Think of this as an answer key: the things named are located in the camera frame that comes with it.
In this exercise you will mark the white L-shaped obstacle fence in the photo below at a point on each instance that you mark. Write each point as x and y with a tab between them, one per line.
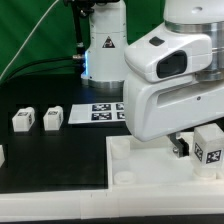
201	198

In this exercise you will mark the white sheet with AprilTags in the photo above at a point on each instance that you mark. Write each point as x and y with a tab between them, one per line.
96	113

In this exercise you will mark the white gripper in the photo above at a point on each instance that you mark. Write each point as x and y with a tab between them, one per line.
153	110

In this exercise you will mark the white square tabletop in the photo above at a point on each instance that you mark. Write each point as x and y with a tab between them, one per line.
132	164

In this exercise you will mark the white block at left edge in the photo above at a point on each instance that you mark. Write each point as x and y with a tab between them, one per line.
2	157

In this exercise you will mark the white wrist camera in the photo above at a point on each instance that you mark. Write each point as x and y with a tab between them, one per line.
163	54

